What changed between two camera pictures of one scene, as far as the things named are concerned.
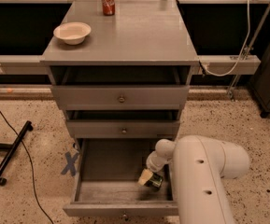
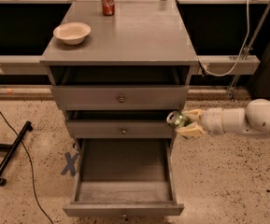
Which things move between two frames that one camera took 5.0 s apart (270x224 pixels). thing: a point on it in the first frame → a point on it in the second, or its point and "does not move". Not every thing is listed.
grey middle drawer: x=123 y=124 does not move
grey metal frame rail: x=208 y=65 does not move
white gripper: x=153 y=163 → x=211 y=121
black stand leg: x=8 y=156 does not move
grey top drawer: x=121 y=88 does not move
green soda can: x=155 y=180 → x=177 y=119
